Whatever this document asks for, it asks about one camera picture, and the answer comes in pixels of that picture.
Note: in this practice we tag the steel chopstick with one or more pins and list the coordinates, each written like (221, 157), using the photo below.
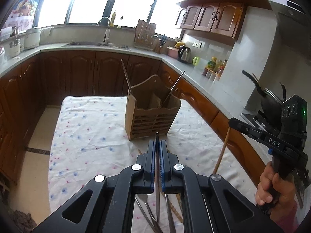
(126, 76)
(172, 88)
(157, 177)

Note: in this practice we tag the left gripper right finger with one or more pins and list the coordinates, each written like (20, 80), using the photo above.
(209, 203)

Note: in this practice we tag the wooden chopstick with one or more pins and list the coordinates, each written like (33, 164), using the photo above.
(175, 208)
(222, 152)

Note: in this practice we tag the black wok on stove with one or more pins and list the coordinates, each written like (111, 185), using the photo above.
(270, 103)

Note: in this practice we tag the grey stone countertop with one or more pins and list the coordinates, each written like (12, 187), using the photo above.
(145, 60)

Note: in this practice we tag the steel chopstick diagonal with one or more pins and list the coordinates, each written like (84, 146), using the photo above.
(170, 218)

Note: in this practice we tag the white rice cooker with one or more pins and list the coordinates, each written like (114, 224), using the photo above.
(32, 38)

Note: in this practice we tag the yellow dish soap bottle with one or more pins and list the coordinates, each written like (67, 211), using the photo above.
(112, 19)

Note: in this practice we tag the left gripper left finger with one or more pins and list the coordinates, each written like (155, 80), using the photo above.
(105, 204)

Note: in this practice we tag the range hood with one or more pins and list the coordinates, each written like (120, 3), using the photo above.
(293, 25)

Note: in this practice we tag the upper wooden wall cabinets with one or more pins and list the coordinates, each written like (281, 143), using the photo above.
(223, 17)

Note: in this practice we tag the steel fork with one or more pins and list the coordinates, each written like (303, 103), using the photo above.
(142, 202)

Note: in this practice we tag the pink container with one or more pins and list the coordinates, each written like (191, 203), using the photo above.
(173, 52)

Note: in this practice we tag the wooden utensil holder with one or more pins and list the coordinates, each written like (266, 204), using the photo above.
(150, 109)

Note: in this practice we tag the lower wooden cabinets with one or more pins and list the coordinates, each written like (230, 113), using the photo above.
(109, 89)

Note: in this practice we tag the spice rack with bottles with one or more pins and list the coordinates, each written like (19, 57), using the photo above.
(214, 69)

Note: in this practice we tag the white floral tablecloth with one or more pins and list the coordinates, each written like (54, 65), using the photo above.
(90, 139)

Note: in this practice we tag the kitchen window frame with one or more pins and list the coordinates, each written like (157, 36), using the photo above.
(64, 12)

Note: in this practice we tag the green cup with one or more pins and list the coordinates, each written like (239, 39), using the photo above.
(196, 61)

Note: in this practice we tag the chrome sink faucet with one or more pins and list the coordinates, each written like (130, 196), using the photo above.
(107, 31)

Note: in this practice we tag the person's right hand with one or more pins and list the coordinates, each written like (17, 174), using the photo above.
(285, 190)

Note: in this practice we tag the tropical fruit poster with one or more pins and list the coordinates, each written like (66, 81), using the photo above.
(22, 15)

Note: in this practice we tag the steel electric kettle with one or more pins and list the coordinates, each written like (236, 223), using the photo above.
(184, 54)

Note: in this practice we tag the small white appliance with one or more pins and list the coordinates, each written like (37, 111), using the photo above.
(14, 48)

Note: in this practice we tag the wooden knife block rack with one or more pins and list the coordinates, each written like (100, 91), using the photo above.
(144, 33)

